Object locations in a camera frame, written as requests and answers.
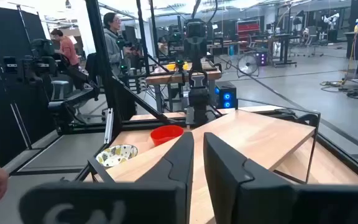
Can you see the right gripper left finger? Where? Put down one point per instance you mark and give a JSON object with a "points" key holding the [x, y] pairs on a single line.
{"points": [[179, 161]]}

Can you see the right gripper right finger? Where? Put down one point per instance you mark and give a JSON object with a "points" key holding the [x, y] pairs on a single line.
{"points": [[228, 174]]}

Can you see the red plastic bowl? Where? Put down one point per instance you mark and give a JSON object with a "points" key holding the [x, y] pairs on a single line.
{"points": [[166, 135]]}

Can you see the pear patterned ceramic bowl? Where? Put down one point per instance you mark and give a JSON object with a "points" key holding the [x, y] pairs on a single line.
{"points": [[117, 155]]}

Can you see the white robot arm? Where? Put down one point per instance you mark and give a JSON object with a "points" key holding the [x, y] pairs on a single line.
{"points": [[331, 19]]}

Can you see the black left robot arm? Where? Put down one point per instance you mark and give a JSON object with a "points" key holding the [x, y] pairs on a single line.
{"points": [[197, 99]]}

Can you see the black background robot arm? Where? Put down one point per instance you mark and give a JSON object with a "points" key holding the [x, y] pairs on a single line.
{"points": [[40, 62]]}

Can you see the computer tower with blue lights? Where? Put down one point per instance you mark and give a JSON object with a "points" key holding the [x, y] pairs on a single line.
{"points": [[226, 95]]}

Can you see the wooden workbench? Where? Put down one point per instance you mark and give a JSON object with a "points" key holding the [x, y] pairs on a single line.
{"points": [[182, 77]]}

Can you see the yellow object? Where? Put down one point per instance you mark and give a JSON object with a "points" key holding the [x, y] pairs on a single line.
{"points": [[176, 66]]}

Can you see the floor fan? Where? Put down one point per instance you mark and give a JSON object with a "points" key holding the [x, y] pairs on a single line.
{"points": [[248, 64]]}

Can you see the computer tower with purple light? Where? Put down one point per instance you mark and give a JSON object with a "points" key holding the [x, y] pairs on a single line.
{"points": [[261, 58]]}

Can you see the person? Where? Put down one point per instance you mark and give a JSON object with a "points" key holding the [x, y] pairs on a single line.
{"points": [[112, 43], [68, 49]]}

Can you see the black desk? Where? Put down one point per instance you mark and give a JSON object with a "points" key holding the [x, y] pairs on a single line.
{"points": [[283, 46]]}

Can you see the red storage rack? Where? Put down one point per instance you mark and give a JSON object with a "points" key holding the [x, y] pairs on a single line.
{"points": [[249, 31]]}

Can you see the silver frame bracket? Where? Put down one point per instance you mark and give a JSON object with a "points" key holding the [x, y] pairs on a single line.
{"points": [[108, 124]]}

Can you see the black aluminium table frame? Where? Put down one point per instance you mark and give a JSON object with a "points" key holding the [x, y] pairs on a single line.
{"points": [[104, 62]]}

